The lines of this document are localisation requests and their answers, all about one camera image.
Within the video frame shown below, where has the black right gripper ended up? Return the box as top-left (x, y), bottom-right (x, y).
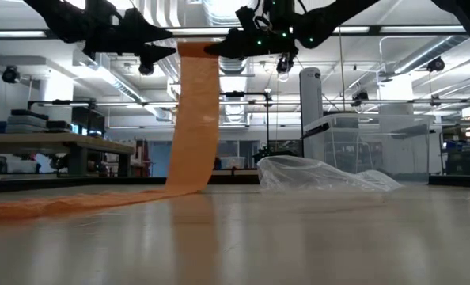
top-left (203, 6), bottom-right (299, 76)

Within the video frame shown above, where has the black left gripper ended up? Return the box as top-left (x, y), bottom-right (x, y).
top-left (82, 7), bottom-right (178, 76)

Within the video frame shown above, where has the orange elastic bandage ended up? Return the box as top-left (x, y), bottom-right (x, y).
top-left (0, 41), bottom-right (220, 222)

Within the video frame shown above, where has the grey rolling workbench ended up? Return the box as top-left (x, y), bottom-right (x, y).
top-left (0, 132), bottom-right (135, 178)

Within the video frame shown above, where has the black ceiling-mounted device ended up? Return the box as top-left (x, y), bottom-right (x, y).
top-left (1, 65), bottom-right (21, 84)
top-left (426, 56), bottom-right (445, 74)
top-left (351, 89), bottom-right (370, 108)

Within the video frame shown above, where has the crumpled clear plastic bag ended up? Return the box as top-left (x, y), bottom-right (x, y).
top-left (256, 154), bottom-right (403, 194)

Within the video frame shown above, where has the clear plastic container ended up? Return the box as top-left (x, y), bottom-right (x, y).
top-left (301, 112), bottom-right (436, 177)

